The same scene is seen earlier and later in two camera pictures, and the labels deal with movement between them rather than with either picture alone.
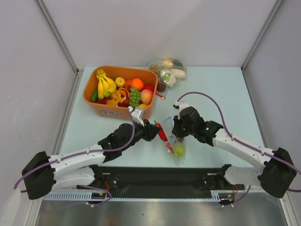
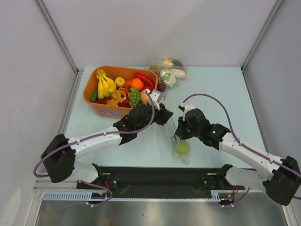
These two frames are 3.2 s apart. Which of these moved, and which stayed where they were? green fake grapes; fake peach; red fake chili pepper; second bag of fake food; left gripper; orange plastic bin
Moved: red fake chili pepper; left gripper
Stayed: fake peach; orange plastic bin; green fake grapes; second bag of fake food
